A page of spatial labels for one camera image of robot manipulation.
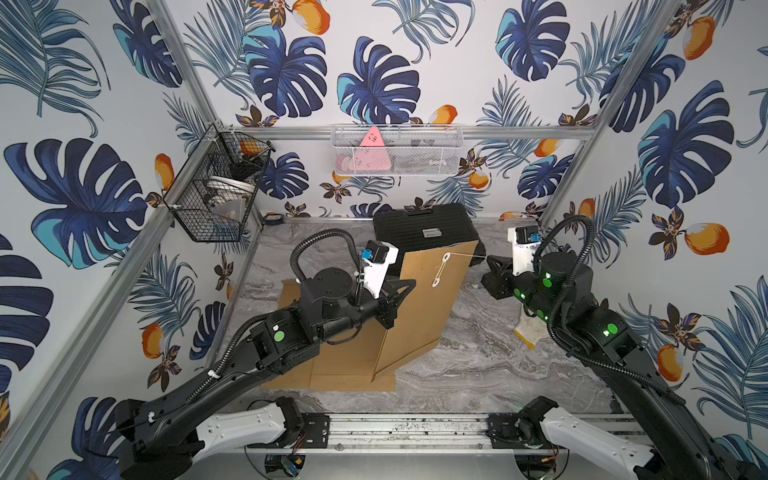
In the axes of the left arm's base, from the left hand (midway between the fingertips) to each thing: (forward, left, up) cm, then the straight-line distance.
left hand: (416, 278), depth 55 cm
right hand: (+11, -17, -5) cm, 21 cm away
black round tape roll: (+52, +54, -40) cm, 85 cm away
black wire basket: (+31, +57, -11) cm, 66 cm away
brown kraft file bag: (-7, +28, -42) cm, 51 cm away
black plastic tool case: (+48, -7, -34) cm, 59 cm away
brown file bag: (-4, +14, -39) cm, 41 cm away
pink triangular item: (+47, +13, -5) cm, 50 cm away
